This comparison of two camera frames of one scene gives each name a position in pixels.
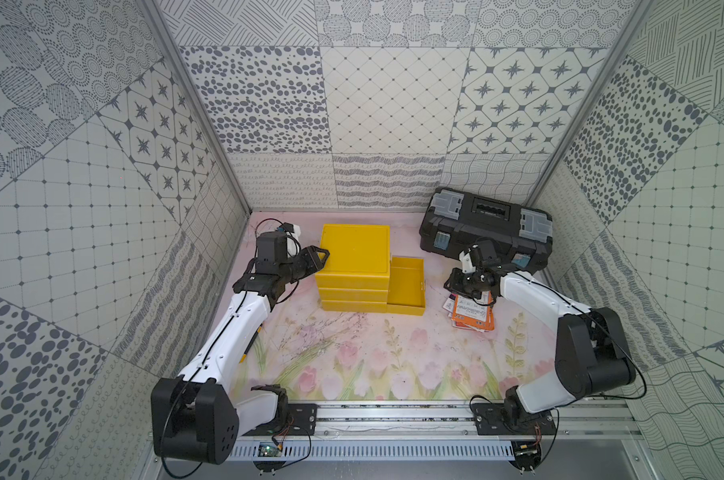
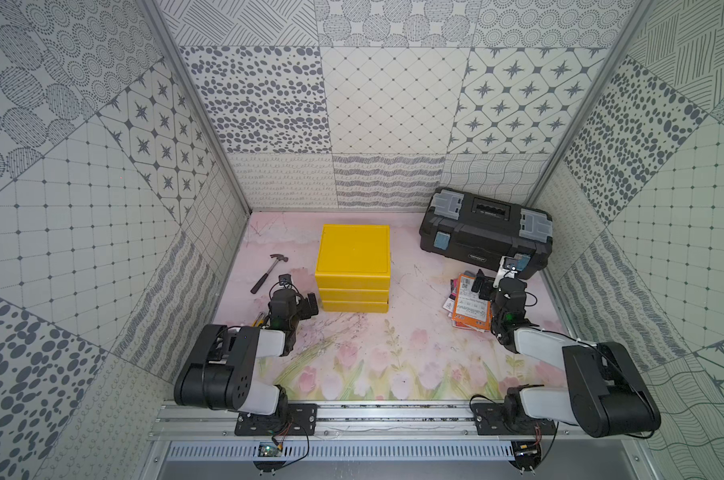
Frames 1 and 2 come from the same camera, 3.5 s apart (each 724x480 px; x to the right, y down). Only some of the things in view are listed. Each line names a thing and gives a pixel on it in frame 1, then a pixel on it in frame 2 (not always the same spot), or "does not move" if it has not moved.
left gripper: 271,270 -> 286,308
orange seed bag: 473,314 does not move
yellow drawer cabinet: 355,277 does not move
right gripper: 455,285 -> 488,284
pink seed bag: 449,303 does not move
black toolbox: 454,219 does not move
